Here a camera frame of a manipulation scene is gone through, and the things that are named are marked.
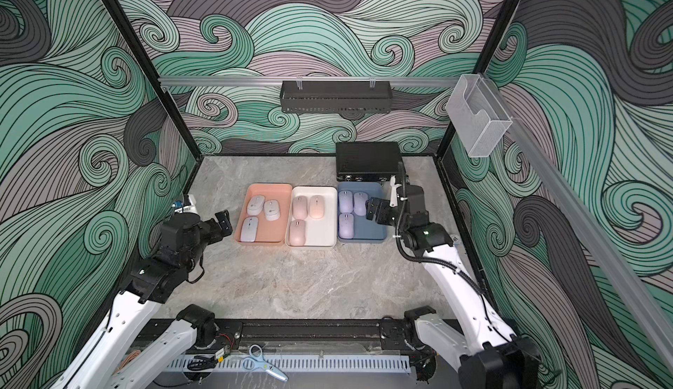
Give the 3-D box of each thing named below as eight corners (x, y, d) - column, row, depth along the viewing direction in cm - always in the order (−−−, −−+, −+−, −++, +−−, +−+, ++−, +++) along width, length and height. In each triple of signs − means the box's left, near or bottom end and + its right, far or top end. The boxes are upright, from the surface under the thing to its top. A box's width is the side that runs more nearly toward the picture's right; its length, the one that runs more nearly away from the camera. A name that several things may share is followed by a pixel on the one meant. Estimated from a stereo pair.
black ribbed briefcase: (336, 184, 112) (336, 175, 108) (335, 148, 127) (336, 140, 122) (403, 184, 112) (406, 175, 108) (395, 148, 127) (397, 140, 122)
